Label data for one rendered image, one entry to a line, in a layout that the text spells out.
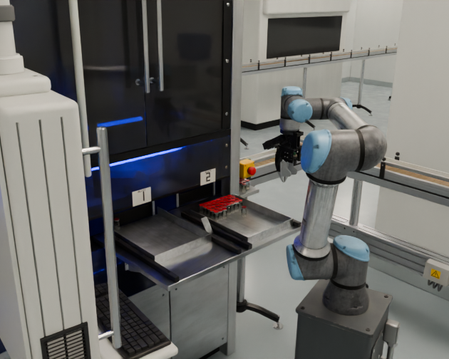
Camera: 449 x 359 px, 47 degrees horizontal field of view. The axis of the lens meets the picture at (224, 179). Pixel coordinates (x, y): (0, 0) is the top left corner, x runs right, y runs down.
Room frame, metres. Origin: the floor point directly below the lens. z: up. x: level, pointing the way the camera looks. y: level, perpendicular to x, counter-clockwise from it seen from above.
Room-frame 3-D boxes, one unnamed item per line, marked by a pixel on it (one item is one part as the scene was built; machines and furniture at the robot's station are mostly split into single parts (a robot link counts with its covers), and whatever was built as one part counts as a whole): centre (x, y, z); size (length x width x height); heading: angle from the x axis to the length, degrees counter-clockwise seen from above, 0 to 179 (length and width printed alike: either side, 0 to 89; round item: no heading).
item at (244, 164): (2.25, -0.09, 0.99); 0.08 x 0.07 x 0.07; 43
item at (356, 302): (1.47, -0.41, 0.84); 0.15 x 0.15 x 0.10
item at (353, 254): (1.47, -0.41, 0.96); 0.13 x 0.12 x 0.14; 96
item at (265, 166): (2.55, -0.20, 0.92); 0.69 x 0.16 x 0.16; 133
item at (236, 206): (1.98, -0.01, 0.90); 0.18 x 0.02 x 0.05; 133
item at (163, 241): (1.76, 0.26, 0.90); 0.34 x 0.26 x 0.04; 43
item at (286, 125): (1.84, -0.24, 1.32); 0.08 x 0.08 x 0.05
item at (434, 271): (2.17, -1.04, 0.50); 0.12 x 0.05 x 0.09; 43
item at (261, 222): (1.91, -0.07, 0.90); 0.34 x 0.26 x 0.04; 43
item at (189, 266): (1.83, 0.09, 0.87); 0.70 x 0.48 x 0.02; 133
